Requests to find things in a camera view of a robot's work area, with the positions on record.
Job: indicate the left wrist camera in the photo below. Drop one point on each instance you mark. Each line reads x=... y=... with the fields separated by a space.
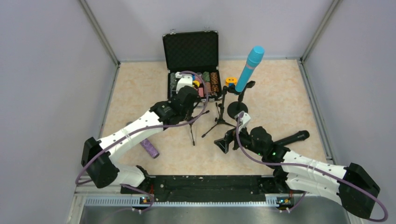
x=183 y=79

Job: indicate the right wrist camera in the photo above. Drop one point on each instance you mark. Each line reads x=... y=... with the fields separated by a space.
x=243 y=119

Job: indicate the black round base stand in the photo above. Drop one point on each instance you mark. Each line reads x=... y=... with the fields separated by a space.
x=238 y=106

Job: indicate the black shock mount tripod stand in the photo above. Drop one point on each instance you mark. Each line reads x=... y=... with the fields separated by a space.
x=191 y=130

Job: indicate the black poker chip case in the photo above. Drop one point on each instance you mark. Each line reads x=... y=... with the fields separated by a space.
x=193 y=51

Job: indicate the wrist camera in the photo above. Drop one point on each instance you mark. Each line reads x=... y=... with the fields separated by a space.
x=183 y=79
x=243 y=119

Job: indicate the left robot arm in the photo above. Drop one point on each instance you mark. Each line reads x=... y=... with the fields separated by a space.
x=100 y=157

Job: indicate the yellow and blue toy block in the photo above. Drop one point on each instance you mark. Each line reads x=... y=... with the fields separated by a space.
x=231 y=81

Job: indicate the black microphone orange tip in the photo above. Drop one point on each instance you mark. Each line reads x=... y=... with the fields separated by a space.
x=299 y=136

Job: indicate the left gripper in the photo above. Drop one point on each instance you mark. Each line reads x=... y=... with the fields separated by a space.
x=192 y=89

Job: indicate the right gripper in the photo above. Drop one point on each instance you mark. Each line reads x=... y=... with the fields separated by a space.
x=232 y=139

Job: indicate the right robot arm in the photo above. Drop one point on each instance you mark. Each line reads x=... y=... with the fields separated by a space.
x=350 y=186

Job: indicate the purple glitter microphone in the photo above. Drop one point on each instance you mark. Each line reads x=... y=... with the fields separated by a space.
x=145 y=143

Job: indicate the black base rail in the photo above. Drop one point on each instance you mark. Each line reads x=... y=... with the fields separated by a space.
x=192 y=191

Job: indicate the blue microphone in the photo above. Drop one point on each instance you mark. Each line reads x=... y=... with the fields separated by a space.
x=254 y=58

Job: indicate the black tripod stand with clip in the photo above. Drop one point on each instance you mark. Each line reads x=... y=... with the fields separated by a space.
x=221 y=109

